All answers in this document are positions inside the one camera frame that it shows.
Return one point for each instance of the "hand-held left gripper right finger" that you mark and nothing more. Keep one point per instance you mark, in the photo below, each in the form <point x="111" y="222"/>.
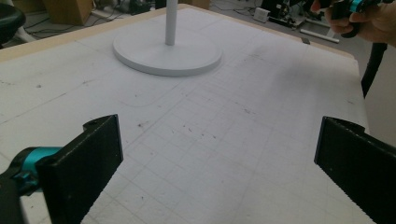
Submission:
<point x="361" y="168"/>

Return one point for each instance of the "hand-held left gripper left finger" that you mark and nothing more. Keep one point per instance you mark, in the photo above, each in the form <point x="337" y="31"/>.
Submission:
<point x="81" y="168"/>

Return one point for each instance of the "white bar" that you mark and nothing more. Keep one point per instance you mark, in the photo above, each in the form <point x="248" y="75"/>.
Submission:
<point x="319" y="35"/>

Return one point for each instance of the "small dark clip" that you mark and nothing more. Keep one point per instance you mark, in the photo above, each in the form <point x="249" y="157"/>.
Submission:
<point x="305" y="40"/>

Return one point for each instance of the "black equipment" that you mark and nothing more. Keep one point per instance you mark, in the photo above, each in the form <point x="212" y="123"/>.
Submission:
<point x="281" y="11"/>

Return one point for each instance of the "small white box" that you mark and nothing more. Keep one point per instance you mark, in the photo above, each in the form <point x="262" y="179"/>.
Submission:
<point x="261" y="15"/>

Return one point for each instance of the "white round-base stand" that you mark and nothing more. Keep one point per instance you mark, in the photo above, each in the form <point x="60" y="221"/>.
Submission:
<point x="168" y="54"/>

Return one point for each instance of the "brown cardboard box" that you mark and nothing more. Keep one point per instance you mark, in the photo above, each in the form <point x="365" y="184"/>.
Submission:
<point x="67" y="11"/>

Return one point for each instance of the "black stool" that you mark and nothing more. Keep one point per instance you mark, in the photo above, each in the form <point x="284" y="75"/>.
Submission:
<point x="9" y="21"/>

